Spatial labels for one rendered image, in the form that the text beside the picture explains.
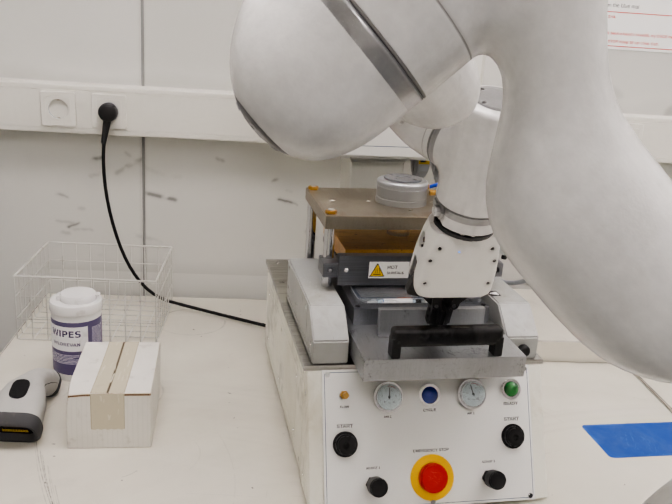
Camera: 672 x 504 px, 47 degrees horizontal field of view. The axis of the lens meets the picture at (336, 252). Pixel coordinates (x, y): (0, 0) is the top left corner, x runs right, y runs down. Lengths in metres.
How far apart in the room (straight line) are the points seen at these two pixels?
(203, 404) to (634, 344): 0.97
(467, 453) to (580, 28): 0.78
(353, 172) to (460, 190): 0.48
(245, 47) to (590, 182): 0.20
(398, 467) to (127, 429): 0.40
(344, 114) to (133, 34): 1.29
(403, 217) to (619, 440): 0.53
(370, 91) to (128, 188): 1.35
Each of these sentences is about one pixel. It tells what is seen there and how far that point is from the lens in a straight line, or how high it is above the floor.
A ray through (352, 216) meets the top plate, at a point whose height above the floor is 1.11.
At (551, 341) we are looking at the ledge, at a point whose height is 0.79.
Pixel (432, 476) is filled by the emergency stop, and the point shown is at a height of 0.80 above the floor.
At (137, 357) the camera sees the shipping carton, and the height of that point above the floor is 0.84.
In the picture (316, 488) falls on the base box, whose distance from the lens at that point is 1.07.
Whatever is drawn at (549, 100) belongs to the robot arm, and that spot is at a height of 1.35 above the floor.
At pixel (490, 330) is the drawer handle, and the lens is 1.02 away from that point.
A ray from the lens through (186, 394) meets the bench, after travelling 1.36.
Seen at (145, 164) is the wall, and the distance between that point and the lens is 1.73.
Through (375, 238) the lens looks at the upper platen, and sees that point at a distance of 1.19.
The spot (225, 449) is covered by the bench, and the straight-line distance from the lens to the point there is 1.21.
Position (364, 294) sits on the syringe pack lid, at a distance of 1.11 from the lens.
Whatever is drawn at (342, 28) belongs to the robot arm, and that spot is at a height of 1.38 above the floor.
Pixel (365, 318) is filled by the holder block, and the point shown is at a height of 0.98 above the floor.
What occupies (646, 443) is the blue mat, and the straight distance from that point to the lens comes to 1.39.
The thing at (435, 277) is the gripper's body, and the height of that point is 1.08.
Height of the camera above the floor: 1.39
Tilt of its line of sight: 17 degrees down
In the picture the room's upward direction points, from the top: 4 degrees clockwise
